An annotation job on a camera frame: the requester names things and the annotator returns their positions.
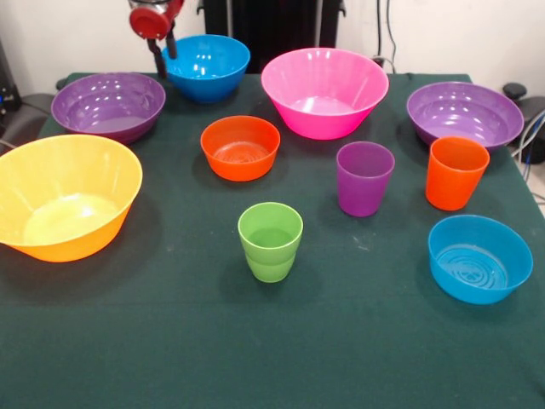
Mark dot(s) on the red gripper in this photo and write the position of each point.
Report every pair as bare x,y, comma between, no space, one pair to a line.
148,24

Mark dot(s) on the deep blue plastic bowl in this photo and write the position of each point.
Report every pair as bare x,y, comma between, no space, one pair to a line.
208,85

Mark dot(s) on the purple plastic bowl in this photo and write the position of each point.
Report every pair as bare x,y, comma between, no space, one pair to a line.
106,125
464,130

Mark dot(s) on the orange plastic bowl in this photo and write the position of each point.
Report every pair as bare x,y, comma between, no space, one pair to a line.
238,168

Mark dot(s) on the black device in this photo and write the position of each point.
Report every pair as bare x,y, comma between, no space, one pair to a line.
8,98

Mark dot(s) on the pink plastic bowl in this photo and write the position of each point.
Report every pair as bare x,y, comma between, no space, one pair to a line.
323,123

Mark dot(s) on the yellow plastic bowl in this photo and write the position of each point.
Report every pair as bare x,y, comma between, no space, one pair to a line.
64,221

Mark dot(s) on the green plastic cup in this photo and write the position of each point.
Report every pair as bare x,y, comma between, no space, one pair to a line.
268,264

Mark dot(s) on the purple plastic cup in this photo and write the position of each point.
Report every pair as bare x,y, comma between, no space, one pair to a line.
362,191

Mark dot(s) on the dark green table cloth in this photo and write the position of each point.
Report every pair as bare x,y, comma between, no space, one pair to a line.
272,341

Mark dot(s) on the orange plastic cup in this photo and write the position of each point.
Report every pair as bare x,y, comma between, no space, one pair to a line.
451,187

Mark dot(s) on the black round knob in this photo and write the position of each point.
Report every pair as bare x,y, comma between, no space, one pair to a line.
514,90

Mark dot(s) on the low blue plastic bowl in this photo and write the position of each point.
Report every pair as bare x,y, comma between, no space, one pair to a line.
468,287

